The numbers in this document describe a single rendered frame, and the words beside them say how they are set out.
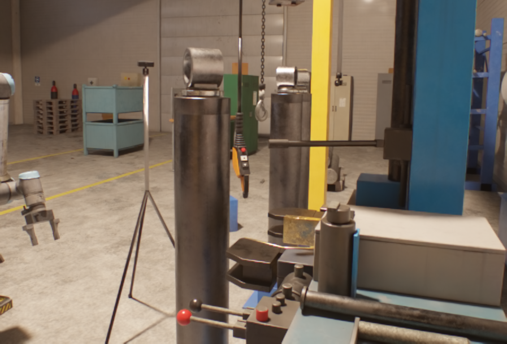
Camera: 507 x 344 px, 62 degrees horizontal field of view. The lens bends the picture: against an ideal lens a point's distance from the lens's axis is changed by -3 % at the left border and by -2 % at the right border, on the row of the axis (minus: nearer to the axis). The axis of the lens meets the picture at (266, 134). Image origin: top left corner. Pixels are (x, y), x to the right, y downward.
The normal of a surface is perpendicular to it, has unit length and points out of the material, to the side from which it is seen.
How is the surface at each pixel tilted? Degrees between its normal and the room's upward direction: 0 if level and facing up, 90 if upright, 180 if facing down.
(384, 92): 90
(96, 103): 90
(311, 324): 0
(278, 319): 0
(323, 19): 90
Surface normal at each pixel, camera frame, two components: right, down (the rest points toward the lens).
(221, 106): 0.74, 0.09
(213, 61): 0.42, -0.14
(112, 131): -0.25, 0.11
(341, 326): 0.02, -0.99
